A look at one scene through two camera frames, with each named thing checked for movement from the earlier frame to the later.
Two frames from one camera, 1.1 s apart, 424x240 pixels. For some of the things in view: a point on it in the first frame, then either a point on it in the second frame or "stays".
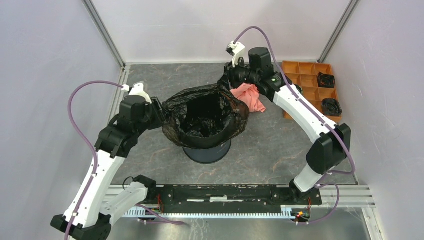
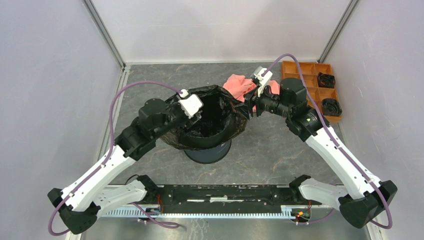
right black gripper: [230, 72] -> [251, 99]
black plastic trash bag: [205, 116] stays
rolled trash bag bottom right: [331, 106] stays
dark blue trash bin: [208, 155] stays
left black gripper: [157, 109] -> [188, 122]
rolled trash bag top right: [326, 80] stays
